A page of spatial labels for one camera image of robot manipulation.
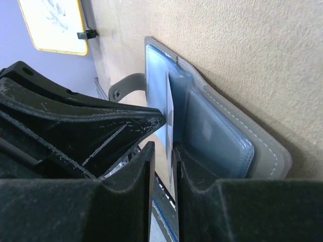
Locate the black whiteboard clip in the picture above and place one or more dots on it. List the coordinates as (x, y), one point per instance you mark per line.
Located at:
(87, 34)

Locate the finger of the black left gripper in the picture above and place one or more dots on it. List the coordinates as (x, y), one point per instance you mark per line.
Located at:
(59, 137)
(50, 88)

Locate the aluminium frame rail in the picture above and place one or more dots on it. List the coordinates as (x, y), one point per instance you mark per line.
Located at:
(101, 93)

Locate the grey card holder wallet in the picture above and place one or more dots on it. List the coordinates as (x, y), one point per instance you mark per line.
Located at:
(213, 130)

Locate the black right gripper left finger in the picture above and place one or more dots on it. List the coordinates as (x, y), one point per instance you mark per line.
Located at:
(115, 209)

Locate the wood-framed whiteboard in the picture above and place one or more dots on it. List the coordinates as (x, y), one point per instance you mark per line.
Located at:
(53, 25)

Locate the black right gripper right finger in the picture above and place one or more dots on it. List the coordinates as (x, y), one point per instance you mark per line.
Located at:
(214, 209)

